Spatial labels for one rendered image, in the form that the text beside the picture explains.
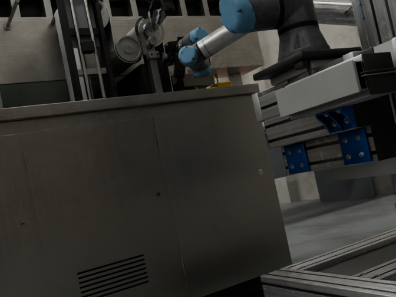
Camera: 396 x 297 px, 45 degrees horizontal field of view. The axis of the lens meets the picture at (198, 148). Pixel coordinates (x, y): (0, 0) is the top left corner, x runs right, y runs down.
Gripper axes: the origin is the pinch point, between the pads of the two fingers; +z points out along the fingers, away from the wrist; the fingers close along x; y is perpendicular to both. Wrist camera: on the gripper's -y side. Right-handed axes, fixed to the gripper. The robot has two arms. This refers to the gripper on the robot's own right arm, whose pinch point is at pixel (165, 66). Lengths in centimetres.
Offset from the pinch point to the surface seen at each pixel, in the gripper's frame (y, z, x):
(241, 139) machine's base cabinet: -42, -29, -13
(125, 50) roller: 7.3, -2.8, 20.1
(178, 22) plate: 32, 30, -30
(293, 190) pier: -94, 261, -282
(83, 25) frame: 15.5, -12.6, 40.3
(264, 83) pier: 42, 263, -274
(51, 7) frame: 44, 38, 37
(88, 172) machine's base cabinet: -45, -29, 55
